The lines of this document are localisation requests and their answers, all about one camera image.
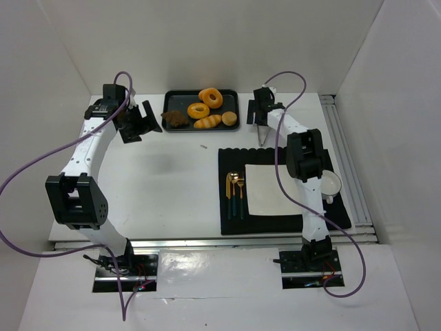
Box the metal tongs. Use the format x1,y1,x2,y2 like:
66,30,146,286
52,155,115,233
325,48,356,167
255,124,271,148

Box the orange bagel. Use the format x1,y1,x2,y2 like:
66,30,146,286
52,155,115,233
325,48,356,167
198,88,223,109
187,103,210,120

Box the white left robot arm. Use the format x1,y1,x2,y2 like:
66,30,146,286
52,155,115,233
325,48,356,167
45,83,161,269

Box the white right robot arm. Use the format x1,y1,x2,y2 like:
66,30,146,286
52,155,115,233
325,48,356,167
247,85,332,267

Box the striped orange bread roll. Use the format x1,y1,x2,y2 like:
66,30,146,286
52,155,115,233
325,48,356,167
194,114,222,129

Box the brown croissant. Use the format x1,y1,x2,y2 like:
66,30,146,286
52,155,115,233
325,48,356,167
161,110,189,128

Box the round tan bun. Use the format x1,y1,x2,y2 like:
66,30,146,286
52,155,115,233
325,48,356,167
221,111,238,126

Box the black baking tray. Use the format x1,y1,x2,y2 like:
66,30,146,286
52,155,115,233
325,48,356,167
161,89,240,133

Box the white square plate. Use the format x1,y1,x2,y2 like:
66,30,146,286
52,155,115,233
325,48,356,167
245,164,302,217

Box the white cup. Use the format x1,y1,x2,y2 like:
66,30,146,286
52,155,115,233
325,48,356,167
320,170,342,204

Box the black placemat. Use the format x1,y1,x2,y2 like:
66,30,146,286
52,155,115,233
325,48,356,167
217,147,353,237

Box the gold spoon green handle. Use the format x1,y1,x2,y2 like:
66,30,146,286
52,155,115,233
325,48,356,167
230,172,239,217

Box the gold fork green handle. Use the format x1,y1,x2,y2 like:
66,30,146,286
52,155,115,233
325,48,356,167
237,172,245,220

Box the gold knife green handle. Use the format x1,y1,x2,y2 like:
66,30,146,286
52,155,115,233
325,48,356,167
226,172,232,220

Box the aluminium rail front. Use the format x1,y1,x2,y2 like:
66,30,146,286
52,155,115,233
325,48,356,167
54,228,379,251

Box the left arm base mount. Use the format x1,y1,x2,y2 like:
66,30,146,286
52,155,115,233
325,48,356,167
83,254,158,293

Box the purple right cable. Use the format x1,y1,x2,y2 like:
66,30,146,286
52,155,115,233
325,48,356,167
263,70,367,299

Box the purple cable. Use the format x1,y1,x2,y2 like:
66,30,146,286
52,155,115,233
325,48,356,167
263,70,367,299
0,71,145,322

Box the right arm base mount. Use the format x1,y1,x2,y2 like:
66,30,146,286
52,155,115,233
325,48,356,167
273,250,345,290

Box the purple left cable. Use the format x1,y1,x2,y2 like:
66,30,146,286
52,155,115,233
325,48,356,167
0,71,145,322

